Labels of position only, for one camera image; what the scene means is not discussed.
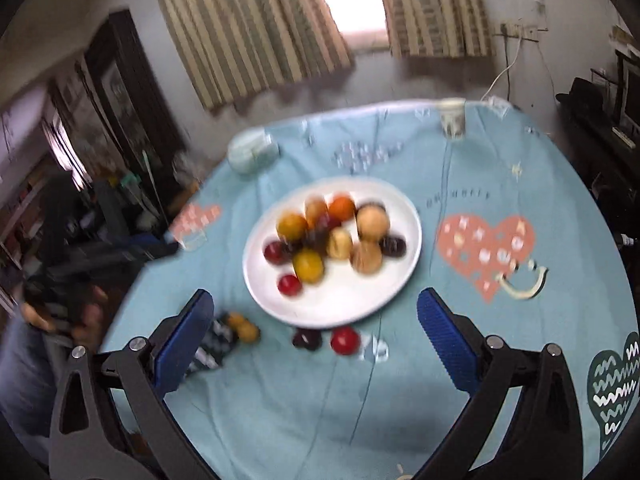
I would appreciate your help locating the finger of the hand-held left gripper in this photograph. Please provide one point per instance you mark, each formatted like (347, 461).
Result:
(145, 251)

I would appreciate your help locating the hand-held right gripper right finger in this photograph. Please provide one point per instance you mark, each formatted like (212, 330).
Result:
(447, 342)

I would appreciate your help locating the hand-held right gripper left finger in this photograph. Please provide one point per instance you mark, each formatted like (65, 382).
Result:
(182, 345)

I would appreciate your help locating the small orange kumquat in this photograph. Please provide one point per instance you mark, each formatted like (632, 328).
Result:
(235, 319)
(248, 332)

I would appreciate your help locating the white plate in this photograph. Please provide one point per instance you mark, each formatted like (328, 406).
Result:
(350, 300)

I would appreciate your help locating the dark brown mangosteen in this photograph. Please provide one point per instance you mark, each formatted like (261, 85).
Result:
(393, 246)

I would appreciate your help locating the tan pear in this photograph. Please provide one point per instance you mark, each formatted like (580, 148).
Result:
(339, 243)
(366, 256)

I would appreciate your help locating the small red plum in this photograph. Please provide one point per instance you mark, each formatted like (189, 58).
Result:
(289, 285)

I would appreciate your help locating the dark purple plum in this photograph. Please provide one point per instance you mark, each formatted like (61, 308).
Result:
(297, 246)
(306, 339)

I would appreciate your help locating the pale orange apricot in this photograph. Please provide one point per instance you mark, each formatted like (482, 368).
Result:
(372, 222)

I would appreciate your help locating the yellow tangerine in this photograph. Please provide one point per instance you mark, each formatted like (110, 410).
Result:
(307, 265)
(291, 225)

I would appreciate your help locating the dark red plum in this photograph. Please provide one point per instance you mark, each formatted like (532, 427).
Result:
(327, 222)

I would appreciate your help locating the person's left hand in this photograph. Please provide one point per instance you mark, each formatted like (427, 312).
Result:
(90, 315)

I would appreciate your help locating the blue printed tablecloth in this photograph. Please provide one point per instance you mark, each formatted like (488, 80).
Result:
(350, 410)

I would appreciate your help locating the white ceramic lidded jar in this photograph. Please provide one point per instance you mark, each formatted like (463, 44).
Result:
(252, 152)

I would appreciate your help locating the dark wooden cabinet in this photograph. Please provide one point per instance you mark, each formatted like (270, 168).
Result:
(125, 85)

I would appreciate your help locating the printed paper cup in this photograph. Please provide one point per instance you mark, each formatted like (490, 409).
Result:
(452, 117)

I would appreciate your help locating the black media stand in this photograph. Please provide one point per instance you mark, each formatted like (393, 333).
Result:
(605, 160)

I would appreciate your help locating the white charger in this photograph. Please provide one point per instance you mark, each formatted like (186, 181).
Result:
(500, 105)

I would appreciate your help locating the beige checked curtain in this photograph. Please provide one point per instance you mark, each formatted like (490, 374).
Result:
(250, 25)
(430, 7)

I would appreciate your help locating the remote control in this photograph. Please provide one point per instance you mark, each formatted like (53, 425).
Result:
(625, 138)

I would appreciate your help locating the black hat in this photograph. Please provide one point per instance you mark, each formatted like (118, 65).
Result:
(582, 97)

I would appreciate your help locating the black monitor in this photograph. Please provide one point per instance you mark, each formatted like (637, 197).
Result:
(631, 90)

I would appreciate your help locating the wall power socket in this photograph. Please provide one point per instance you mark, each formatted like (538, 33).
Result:
(520, 30)

